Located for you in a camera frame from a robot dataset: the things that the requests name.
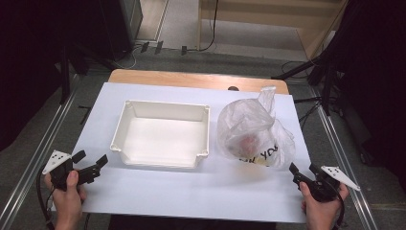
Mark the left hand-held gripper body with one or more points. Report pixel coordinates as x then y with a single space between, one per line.
57 159

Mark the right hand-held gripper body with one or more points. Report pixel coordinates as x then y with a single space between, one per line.
322 188

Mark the red round container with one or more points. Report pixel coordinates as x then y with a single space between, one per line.
248 143

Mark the clear plastic bag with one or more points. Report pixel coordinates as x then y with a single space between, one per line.
245 124

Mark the white plastic box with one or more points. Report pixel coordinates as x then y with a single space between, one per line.
162 140

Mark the person's right hand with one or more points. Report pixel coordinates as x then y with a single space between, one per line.
320 214

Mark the person's left hand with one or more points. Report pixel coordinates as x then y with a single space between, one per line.
67 207

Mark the yellow item in bag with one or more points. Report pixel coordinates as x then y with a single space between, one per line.
265 162

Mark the black metal stand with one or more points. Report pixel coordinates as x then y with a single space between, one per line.
64 76
325 83

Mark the white board sheet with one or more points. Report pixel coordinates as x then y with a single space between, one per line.
178 195

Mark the dark table grommet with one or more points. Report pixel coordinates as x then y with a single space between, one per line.
233 88

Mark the dark cabinet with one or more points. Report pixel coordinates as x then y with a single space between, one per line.
121 25

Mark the light wooden cabinet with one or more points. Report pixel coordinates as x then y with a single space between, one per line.
255 19

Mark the metal floor rail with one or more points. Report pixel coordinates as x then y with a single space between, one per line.
348 166
35 159

